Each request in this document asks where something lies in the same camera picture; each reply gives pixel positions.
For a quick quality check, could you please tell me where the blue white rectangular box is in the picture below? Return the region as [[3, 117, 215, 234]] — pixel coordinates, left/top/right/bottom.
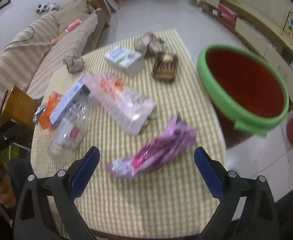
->
[[49, 76, 90, 126]]

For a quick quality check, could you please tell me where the pink strawberry milk carton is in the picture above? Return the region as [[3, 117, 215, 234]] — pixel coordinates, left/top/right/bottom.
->
[[83, 72, 156, 135]]

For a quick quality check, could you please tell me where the person's left hand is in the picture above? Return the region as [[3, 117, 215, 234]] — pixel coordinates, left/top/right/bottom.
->
[[0, 163, 16, 209]]

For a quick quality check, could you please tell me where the brown cardboard box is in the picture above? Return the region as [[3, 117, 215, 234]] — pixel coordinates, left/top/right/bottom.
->
[[0, 86, 39, 127]]

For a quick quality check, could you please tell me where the orange snack wrapper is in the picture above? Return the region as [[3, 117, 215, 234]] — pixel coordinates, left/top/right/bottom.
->
[[33, 92, 63, 129]]

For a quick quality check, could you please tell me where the clear plastic bottle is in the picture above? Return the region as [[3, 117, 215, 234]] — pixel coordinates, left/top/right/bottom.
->
[[48, 100, 92, 164]]

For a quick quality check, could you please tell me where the beige striped sofa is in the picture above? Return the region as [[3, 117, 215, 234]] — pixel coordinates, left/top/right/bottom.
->
[[0, 4, 106, 105]]

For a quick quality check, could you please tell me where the yellow checkered table mat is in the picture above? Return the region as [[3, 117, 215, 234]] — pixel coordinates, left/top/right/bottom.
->
[[30, 29, 228, 239]]

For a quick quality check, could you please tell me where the crumpled paper ball near sofa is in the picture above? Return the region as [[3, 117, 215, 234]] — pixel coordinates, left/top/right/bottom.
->
[[63, 54, 84, 74]]

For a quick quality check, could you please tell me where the purple snack wrapper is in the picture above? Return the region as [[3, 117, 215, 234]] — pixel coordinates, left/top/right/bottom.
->
[[106, 115, 197, 178]]

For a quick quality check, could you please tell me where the red bin with green rim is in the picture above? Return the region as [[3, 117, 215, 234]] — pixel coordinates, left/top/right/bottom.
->
[[196, 44, 289, 137]]

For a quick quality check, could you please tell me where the pink toy stick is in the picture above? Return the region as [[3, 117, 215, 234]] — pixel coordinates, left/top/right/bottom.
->
[[50, 19, 83, 45]]

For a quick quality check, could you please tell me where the beige sofa cushion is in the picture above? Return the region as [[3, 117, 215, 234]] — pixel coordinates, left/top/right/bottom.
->
[[53, 0, 89, 34]]

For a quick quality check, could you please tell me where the white blue milk carton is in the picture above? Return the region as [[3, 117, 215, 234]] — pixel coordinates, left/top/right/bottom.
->
[[104, 46, 145, 77]]

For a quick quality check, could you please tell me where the crumpled brown paper ball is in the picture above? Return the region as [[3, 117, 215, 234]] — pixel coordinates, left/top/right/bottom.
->
[[134, 32, 165, 56]]

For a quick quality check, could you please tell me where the cream low tv cabinet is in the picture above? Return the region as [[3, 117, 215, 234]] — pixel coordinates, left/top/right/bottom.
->
[[201, 0, 293, 107]]

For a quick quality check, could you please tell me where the framed wall picture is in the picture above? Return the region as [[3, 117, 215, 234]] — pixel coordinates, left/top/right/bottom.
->
[[0, 0, 11, 10]]

